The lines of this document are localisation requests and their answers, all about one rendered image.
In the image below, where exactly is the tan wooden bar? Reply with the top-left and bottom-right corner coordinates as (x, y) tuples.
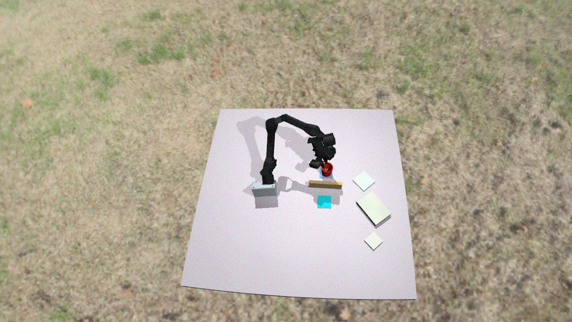
(309, 180), (342, 189)

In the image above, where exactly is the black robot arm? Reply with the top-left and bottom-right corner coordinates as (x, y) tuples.
(260, 114), (336, 185)

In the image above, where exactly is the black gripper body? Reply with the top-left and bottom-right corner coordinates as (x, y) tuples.
(309, 145), (333, 169)

